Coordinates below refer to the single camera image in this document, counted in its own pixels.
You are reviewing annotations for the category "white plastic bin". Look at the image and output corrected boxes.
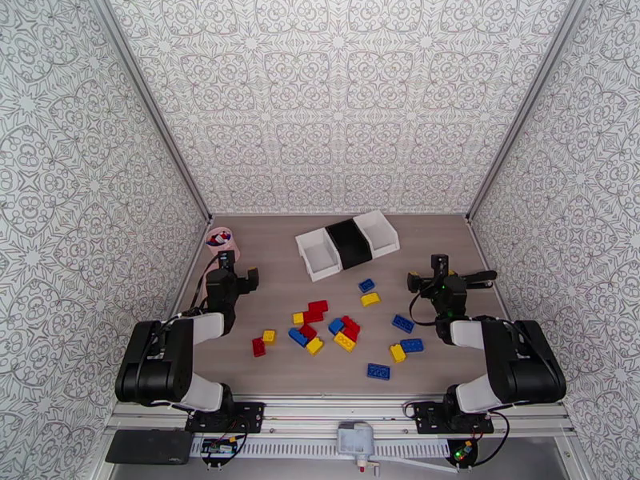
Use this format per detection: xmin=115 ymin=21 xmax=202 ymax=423
xmin=352 ymin=210 xmax=401 ymax=258
xmin=294 ymin=227 xmax=343 ymax=283

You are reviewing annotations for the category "large red lego brick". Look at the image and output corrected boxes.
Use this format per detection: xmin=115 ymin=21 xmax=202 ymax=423
xmin=302 ymin=299 xmax=330 ymax=324

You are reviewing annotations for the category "black plastic bin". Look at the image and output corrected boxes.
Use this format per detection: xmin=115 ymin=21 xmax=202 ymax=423
xmin=325 ymin=218 xmax=374 ymax=271

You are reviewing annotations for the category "black stapler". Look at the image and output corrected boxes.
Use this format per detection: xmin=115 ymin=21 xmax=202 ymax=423
xmin=462 ymin=270 xmax=498 ymax=290

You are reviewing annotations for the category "pink cup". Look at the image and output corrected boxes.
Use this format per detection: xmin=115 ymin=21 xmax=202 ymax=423
xmin=206 ymin=226 xmax=241 ymax=263

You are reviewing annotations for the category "small circuit board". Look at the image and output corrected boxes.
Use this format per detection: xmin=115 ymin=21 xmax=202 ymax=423
xmin=201 ymin=435 xmax=239 ymax=457

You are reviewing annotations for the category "round black circuit board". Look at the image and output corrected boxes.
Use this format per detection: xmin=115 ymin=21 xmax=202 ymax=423
xmin=446 ymin=437 xmax=479 ymax=469

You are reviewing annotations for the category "grey plastic device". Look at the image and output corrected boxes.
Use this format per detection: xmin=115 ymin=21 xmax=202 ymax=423
xmin=337 ymin=421 xmax=376 ymax=469

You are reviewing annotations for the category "flat black box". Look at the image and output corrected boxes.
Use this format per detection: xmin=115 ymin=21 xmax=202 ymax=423
xmin=106 ymin=429 xmax=194 ymax=466

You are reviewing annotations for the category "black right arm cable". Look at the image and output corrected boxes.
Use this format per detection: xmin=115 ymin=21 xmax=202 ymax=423
xmin=409 ymin=275 xmax=441 ymax=328

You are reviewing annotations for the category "aluminium table side rail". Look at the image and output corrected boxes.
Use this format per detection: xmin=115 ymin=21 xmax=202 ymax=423
xmin=465 ymin=221 xmax=511 ymax=320
xmin=165 ymin=221 xmax=214 ymax=325

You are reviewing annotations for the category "aluminium table back rail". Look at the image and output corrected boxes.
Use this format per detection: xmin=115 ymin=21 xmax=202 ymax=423
xmin=209 ymin=211 xmax=470 ymax=218

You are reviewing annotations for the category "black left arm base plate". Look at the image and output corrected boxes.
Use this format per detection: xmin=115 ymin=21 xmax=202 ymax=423
xmin=186 ymin=401 xmax=266 ymax=434

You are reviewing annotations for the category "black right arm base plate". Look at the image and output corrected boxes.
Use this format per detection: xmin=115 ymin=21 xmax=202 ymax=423
xmin=414 ymin=401 xmax=495 ymax=436

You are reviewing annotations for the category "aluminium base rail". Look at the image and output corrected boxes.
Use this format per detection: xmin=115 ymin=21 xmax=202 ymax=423
xmin=107 ymin=392 xmax=576 ymax=441

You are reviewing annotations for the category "white slotted cable duct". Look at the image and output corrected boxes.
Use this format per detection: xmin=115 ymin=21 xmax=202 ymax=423
xmin=238 ymin=438 xmax=451 ymax=458

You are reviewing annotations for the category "aluminium frame post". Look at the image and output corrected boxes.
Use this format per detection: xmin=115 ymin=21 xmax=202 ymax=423
xmin=85 ymin=0 xmax=214 ymax=225
xmin=465 ymin=0 xmax=596 ymax=225

